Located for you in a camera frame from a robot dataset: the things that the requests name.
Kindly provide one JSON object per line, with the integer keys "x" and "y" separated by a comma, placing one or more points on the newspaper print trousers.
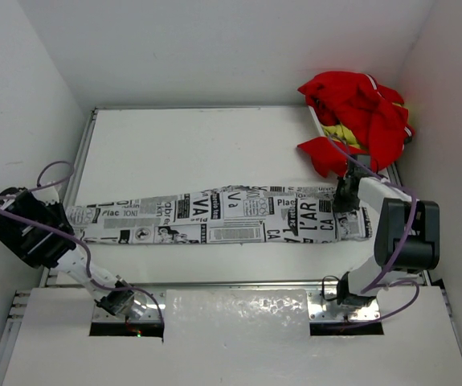
{"x": 226, "y": 215}

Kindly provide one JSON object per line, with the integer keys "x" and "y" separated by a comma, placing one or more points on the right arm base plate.
{"x": 322, "y": 310}

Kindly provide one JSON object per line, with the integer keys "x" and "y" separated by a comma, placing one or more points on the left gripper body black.
{"x": 59, "y": 209}

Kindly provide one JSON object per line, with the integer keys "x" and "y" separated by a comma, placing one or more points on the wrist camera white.
{"x": 48, "y": 195}
{"x": 363, "y": 159}

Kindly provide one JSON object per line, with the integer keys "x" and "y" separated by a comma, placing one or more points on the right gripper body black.
{"x": 344, "y": 200}

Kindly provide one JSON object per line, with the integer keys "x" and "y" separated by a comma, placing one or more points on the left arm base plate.
{"x": 134, "y": 309}

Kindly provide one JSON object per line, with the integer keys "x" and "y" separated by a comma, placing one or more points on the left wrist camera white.
{"x": 48, "y": 195}

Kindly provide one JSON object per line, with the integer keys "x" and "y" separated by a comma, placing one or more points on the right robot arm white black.
{"x": 407, "y": 240}

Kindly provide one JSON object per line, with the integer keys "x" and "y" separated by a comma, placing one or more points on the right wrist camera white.
{"x": 363, "y": 159}

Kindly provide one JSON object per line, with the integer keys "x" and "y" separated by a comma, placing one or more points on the white front cover board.
{"x": 235, "y": 337}

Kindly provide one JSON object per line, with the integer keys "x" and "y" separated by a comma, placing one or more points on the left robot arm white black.
{"x": 34, "y": 227}

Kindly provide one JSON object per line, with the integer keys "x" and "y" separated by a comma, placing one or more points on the red trousers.
{"x": 374, "y": 112}

